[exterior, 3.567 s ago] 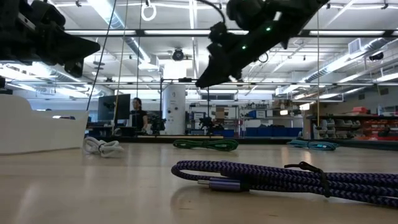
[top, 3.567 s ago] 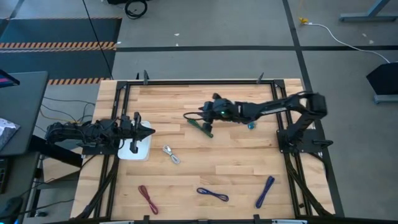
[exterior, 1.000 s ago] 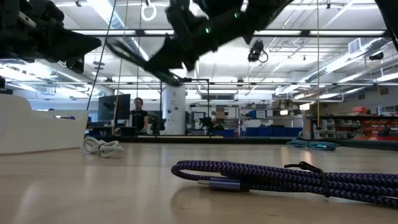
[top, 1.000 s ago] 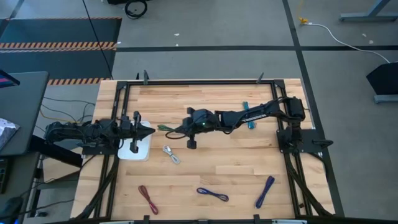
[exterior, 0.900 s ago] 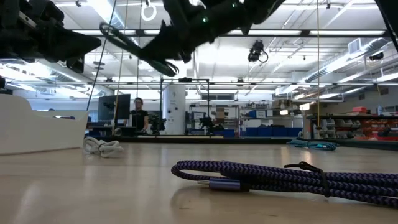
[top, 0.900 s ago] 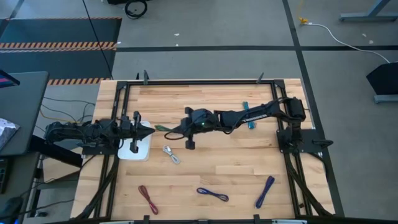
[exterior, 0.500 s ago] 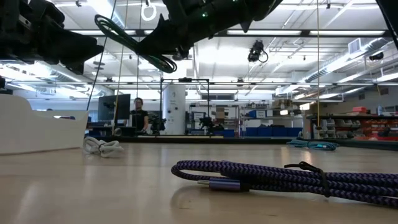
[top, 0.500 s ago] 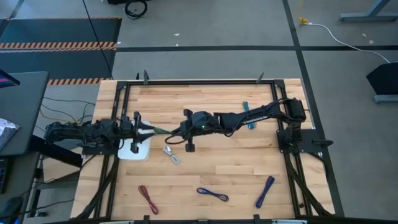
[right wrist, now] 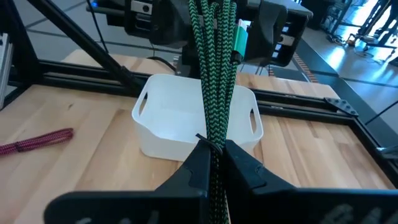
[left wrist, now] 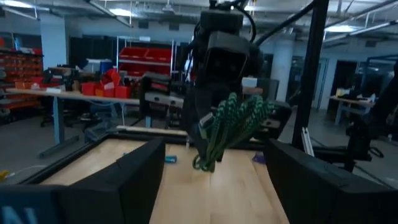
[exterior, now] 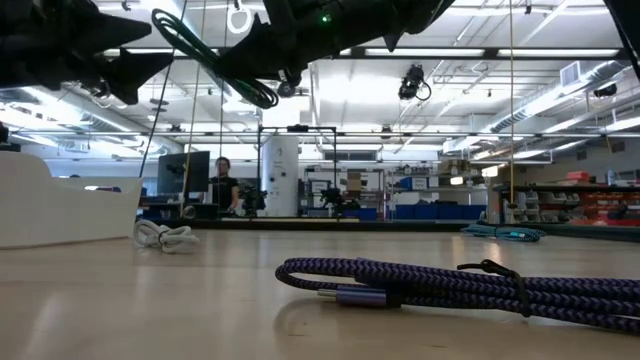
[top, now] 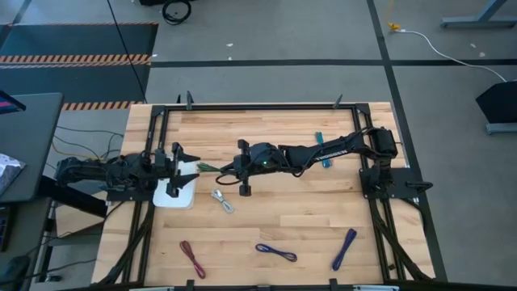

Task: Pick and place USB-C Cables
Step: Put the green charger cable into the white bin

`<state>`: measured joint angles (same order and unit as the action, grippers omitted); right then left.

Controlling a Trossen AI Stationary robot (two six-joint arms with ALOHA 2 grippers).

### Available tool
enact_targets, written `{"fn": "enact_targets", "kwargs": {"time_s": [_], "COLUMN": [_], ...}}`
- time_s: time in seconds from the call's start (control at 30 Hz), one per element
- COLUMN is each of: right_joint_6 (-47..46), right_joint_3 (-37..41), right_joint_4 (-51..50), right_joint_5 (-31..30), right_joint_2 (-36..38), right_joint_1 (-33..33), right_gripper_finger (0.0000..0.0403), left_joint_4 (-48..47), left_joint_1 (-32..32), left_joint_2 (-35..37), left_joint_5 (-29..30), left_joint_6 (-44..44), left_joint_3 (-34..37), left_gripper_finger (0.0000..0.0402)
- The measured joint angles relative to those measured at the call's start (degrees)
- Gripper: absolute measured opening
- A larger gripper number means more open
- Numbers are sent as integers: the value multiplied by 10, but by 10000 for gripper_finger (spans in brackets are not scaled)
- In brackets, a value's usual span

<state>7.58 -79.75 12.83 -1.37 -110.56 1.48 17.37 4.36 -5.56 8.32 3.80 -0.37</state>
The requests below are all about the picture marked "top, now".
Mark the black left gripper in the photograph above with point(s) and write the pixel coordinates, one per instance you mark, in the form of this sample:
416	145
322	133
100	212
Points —
174	169

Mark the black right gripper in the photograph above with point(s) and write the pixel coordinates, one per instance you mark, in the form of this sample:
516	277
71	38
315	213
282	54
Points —
260	157

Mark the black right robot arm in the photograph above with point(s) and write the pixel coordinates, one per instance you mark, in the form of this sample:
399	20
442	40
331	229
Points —
331	152

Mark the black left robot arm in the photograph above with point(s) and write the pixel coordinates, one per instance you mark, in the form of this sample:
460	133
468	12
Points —
89	169

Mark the white plastic bin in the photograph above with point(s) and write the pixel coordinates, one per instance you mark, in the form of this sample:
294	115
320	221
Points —
173	202

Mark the grey desk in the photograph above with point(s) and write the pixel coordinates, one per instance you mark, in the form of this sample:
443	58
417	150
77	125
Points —
32	133

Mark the black hazard-striped floor mat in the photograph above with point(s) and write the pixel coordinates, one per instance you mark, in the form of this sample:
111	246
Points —
72	40

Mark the patterned grey pad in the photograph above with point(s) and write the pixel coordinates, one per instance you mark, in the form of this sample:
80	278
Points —
8	169

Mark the dark monitor screen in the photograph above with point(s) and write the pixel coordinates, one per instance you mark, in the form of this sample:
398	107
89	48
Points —
10	104

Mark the black box on grey foot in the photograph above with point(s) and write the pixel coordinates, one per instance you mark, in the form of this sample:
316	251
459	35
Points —
498	103

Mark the grey metal table leg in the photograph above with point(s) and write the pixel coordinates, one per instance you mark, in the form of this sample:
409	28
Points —
478	21

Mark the black aluminium table frame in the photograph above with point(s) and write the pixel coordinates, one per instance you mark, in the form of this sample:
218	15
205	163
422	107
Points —
262	107

